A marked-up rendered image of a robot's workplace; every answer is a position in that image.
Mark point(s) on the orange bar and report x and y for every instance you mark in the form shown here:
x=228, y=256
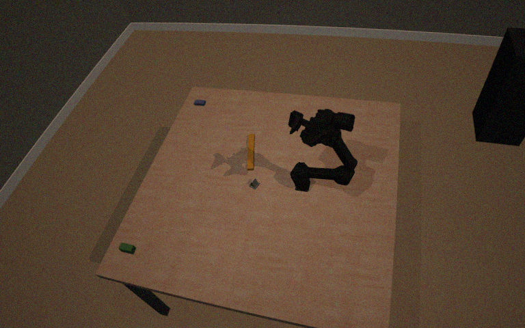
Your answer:
x=250, y=152

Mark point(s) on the small green block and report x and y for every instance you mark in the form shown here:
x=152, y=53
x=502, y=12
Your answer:
x=127, y=248

